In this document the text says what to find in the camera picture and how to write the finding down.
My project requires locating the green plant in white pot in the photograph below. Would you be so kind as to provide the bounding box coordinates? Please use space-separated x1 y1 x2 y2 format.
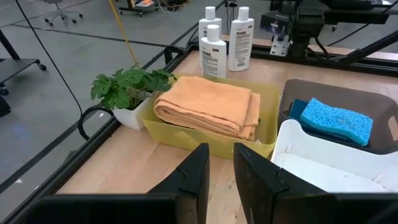
90 67 177 131

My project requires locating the grey office chair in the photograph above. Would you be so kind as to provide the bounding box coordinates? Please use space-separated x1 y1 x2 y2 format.
42 0 84 27

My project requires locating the grey translucent plastic bin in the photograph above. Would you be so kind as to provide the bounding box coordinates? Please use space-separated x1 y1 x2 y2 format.
277 78 398 156

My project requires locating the yellow translucent plastic bin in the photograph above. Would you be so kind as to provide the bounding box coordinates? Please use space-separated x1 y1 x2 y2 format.
141 73 281 160

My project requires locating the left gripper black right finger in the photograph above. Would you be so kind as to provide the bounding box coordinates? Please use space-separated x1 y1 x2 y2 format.
233 142 398 224

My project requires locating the yellow hanging cable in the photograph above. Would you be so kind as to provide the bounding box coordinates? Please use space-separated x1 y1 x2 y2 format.
107 0 141 68

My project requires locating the low wheeled cart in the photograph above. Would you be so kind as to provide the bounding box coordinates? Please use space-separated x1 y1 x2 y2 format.
119 0 160 17

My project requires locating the black cable with coil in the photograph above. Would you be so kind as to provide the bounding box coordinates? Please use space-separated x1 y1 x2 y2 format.
14 0 115 141

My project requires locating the black rolling shelf cart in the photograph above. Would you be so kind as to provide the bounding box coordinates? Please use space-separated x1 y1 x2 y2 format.
0 29 47 96

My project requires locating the orange towel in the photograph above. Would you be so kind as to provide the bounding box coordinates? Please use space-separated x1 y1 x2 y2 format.
153 75 262 142

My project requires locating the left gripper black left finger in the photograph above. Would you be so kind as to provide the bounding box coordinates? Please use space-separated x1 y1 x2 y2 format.
29 142 211 224

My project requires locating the white lotion bottle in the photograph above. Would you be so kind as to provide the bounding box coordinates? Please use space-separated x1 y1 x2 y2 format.
200 24 228 79
198 6 223 68
228 6 255 73

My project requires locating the white plastic bin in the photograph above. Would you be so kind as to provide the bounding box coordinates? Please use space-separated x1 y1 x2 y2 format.
270 119 398 194

